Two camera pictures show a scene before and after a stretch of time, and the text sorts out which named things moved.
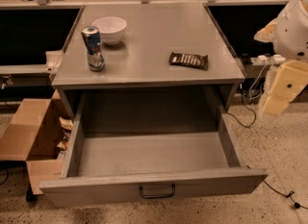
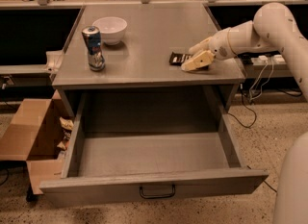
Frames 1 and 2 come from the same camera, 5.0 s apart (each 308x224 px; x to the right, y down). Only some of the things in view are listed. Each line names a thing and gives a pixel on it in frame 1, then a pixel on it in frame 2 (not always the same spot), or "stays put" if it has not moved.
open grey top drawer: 151,145 stays put
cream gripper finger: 288,79 → 201,61
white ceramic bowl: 111,28 stays put
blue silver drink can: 90,36 stays put
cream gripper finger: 267,34 → 202,46
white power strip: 278,58 stays put
